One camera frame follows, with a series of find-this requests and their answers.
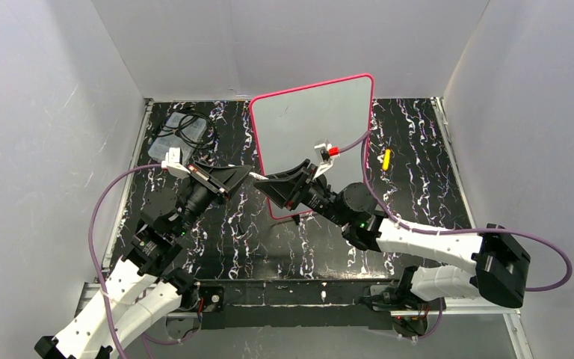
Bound white whiteboard marker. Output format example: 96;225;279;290
248;172;268;180

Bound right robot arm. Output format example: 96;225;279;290
254;160;531;308

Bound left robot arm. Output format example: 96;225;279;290
34;160;253;358

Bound metal whiteboard stand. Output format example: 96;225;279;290
270;212;312;228

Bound pink framed whiteboard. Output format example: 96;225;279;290
248;73;375;221

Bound clear plastic box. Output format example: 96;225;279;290
147;112;209;165

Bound yellow marker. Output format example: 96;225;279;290
381;149;392;171

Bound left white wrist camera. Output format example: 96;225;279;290
161;147;190;180

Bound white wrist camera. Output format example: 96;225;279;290
161;147;190;180
313;142;340;179

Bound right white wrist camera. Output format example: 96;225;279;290
313;142;340;179

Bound black coiled cable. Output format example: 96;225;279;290
158;111;220;150

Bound aluminium front rail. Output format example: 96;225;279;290
75;279;519;315

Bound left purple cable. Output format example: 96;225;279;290
87;163;204;359

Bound purple cable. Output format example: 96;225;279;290
336;129;574;340
87;163;204;359

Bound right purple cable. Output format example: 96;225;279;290
336;129;574;340

